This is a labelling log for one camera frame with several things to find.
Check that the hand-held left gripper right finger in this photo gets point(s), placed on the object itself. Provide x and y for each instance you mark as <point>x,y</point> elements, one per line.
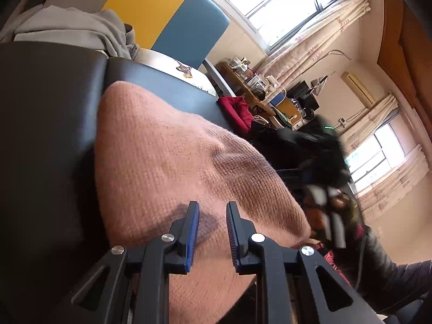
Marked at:
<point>233,239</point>

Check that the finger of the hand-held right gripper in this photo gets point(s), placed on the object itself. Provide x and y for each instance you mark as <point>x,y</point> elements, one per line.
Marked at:
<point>300,173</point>

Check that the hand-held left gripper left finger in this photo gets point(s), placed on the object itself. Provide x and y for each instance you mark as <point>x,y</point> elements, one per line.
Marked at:
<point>191,239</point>

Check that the pink knitted sweater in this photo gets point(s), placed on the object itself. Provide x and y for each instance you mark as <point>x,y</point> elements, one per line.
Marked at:
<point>168,162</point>

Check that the small white fan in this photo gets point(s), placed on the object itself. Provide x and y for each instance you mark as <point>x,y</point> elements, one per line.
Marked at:
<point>306,118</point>

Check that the small window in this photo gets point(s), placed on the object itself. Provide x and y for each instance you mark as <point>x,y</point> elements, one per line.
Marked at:
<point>374,155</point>

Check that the beige patterned curtain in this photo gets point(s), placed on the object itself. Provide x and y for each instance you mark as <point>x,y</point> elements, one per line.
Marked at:
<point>371,114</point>
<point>320,30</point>
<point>395,182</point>

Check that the folded green blanket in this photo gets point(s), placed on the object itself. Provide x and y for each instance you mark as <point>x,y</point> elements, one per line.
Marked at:
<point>282,118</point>

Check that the wooden desk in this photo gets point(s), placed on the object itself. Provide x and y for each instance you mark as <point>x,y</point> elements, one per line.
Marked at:
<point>291,108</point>

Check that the black monitor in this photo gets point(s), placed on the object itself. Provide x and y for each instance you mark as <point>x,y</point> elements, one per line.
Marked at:
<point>303,94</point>

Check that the chrome round stool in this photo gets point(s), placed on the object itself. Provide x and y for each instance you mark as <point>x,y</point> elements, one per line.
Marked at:
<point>260,118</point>

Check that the grey hanging bag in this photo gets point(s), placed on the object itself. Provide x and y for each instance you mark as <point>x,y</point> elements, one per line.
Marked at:
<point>319,82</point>

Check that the blue chair back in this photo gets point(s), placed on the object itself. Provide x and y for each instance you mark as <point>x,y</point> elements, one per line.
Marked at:
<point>278,98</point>

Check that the person's red patterned clothing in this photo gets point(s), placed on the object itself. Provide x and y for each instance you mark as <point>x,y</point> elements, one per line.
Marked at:
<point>332,260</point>

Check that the red garment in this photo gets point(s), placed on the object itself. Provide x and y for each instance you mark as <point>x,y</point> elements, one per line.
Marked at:
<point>236,108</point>

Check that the wooden side table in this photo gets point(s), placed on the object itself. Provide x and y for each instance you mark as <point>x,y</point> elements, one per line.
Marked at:
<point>249,93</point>

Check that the metal pole stand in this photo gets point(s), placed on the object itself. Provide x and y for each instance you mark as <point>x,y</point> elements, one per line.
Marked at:
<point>337,52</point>

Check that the cluster of bottles and boxes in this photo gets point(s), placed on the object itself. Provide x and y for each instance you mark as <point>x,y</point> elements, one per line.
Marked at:
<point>253,77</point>

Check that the brown wooden board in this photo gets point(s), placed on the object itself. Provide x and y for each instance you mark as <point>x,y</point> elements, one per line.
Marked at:
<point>398,23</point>

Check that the large window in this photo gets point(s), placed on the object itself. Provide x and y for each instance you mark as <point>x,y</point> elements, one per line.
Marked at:
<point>270,0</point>

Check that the white deer print cushion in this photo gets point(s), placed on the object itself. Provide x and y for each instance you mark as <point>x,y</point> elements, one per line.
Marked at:
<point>162,61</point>

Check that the grey yellow blue sofa chair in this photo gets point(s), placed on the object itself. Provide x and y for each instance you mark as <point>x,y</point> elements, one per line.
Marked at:
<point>189,27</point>

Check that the grey garment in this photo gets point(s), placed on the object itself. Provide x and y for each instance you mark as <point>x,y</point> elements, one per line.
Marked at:
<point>74,30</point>

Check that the wall air conditioner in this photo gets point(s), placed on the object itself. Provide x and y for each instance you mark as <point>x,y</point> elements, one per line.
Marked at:
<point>359,87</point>

